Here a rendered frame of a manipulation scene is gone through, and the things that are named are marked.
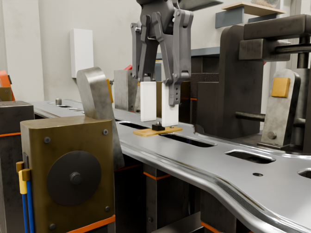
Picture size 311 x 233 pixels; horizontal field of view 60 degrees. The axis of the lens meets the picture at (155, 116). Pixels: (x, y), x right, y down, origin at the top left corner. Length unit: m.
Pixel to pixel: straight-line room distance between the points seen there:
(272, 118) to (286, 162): 0.14
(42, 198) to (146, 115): 0.24
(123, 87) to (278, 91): 0.45
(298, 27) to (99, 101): 0.33
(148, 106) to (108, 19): 2.97
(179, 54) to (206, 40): 3.87
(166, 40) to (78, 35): 2.68
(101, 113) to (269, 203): 0.19
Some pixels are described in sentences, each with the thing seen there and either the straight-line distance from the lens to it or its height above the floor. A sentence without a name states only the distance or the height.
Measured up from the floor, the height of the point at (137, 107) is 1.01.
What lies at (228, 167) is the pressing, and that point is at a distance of 0.30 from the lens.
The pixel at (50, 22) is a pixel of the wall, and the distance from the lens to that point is 3.20.
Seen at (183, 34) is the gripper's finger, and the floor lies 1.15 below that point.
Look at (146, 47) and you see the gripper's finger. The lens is 0.46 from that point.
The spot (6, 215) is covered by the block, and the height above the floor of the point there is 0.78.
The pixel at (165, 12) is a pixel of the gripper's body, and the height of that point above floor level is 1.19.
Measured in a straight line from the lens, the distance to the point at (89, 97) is 0.31.
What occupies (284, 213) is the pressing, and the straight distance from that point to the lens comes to 0.22.
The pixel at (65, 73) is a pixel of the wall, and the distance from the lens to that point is 3.18.
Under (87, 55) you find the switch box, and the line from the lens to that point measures 3.09.
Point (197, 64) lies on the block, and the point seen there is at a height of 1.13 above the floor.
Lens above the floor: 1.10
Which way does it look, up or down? 9 degrees down
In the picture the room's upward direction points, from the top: straight up
